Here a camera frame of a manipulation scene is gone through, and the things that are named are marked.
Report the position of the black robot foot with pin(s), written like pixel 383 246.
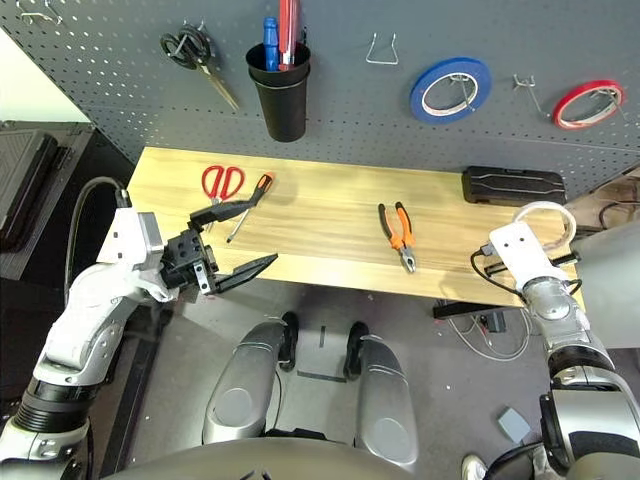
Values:
pixel 288 340
pixel 355 350

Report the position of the grey floor pedal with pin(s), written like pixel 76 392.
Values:
pixel 514 425

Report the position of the silver robot leg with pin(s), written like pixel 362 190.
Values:
pixel 240 390
pixel 385 400

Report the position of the orange black screwdriver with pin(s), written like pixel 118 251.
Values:
pixel 262 184

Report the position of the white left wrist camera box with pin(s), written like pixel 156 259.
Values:
pixel 127 235

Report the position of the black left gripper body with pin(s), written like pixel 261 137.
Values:
pixel 185 255

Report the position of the silver double peg hook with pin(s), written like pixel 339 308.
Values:
pixel 31 18

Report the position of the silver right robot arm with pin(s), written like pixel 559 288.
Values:
pixel 575 340

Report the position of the white bystander shoe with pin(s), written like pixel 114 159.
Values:
pixel 474 467

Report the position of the grey metal pegboard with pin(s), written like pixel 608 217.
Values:
pixel 350 125

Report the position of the black power adapter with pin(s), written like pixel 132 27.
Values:
pixel 495 321

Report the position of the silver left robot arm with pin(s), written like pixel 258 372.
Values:
pixel 85 310

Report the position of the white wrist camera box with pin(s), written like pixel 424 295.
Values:
pixel 127 235
pixel 520 255

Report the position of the large black hard case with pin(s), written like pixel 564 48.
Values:
pixel 25 170

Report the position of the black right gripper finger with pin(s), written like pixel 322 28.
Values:
pixel 494 268
pixel 565 258

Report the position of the silver right robot leg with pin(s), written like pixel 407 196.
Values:
pixel 385 400

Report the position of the blue tape roll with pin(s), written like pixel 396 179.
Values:
pixel 417 92

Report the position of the silver left robot leg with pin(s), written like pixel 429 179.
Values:
pixel 240 390

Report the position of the black left robot foot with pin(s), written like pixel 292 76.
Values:
pixel 288 340

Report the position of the black right robot foot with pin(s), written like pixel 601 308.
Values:
pixel 355 350

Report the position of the black flat tool case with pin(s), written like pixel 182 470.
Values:
pixel 515 185

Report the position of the red tape roll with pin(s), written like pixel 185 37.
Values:
pixel 558 107

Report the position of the light grey curved panel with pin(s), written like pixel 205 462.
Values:
pixel 610 290

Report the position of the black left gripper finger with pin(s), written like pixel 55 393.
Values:
pixel 245 272
pixel 225 212

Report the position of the black plastic cup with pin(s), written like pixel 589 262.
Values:
pixel 282 105

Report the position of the grey robot torso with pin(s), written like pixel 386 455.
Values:
pixel 250 465

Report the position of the orange black pliers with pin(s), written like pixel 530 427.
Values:
pixel 402 222

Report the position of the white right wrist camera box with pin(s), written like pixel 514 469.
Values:
pixel 520 255

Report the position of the white tape roll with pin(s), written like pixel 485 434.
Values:
pixel 571 225

